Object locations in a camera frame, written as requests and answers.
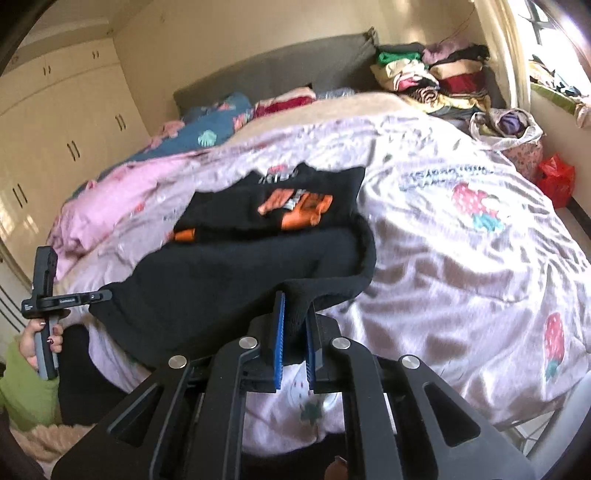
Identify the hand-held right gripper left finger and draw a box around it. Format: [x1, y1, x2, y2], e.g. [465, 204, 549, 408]
[51, 291, 288, 480]

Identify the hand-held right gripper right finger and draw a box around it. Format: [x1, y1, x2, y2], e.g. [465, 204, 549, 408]
[305, 302, 536, 480]

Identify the black long-sleeve shirt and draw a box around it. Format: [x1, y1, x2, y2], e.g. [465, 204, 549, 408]
[88, 161, 377, 370]

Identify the person's green-sleeved left forearm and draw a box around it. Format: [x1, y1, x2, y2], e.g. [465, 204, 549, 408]
[0, 339, 58, 430]

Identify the pile of folded clothes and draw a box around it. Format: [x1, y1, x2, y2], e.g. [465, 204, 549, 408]
[372, 41, 506, 121]

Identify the person's left hand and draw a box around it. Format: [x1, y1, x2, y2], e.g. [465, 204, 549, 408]
[17, 310, 71, 367]

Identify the pink quilt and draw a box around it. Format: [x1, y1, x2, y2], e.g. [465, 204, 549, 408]
[48, 152, 204, 278]

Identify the cream wardrobe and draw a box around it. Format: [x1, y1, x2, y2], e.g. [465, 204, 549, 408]
[0, 37, 153, 278]

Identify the beige fuzzy cloth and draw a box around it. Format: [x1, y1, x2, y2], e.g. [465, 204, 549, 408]
[9, 422, 95, 462]

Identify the lilac strawberry-print quilt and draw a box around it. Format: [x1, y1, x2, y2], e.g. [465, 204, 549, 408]
[51, 111, 591, 457]

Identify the blue leaf-print blanket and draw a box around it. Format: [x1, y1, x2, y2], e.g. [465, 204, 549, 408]
[124, 92, 254, 162]

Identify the beige blanket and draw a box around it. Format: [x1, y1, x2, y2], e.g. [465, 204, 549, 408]
[226, 91, 421, 144]

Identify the dark red cloth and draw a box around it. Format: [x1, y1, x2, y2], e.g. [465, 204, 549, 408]
[254, 95, 317, 118]

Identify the grey padded headboard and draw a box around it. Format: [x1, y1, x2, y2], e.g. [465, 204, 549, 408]
[173, 28, 379, 116]

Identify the red plastic bag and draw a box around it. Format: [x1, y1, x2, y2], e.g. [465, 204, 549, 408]
[537, 154, 576, 209]

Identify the floral bag with purple cloth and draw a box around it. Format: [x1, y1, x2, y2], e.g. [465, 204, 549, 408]
[470, 107, 544, 183]

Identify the cream curtain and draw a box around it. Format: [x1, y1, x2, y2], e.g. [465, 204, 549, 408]
[480, 0, 532, 112]

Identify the heap of floral cloths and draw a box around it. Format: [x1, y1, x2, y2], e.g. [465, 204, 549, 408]
[529, 55, 591, 125]

